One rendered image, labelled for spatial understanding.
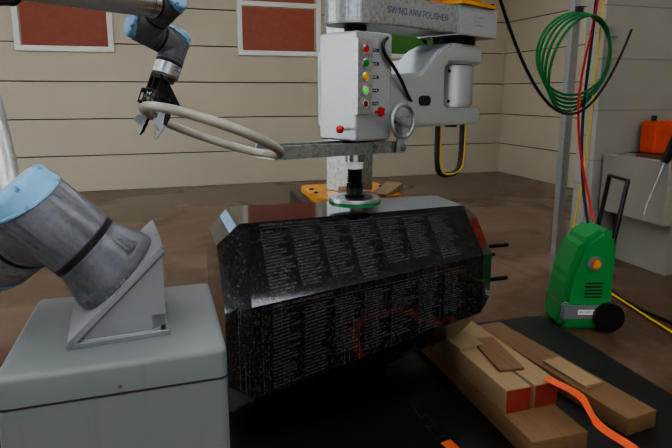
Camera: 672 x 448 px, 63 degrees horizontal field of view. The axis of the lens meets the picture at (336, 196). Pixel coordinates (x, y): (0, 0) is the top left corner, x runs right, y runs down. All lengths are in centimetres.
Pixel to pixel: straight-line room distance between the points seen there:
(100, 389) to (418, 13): 185
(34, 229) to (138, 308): 24
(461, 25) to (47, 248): 199
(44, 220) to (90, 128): 712
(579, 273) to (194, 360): 262
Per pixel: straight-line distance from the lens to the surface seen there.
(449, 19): 258
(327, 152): 210
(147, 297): 116
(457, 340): 266
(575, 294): 343
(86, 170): 832
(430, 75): 248
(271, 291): 199
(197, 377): 113
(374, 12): 221
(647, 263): 486
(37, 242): 117
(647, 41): 516
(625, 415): 258
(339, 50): 220
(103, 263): 116
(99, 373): 112
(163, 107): 170
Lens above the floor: 133
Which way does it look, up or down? 11 degrees down
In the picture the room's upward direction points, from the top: straight up
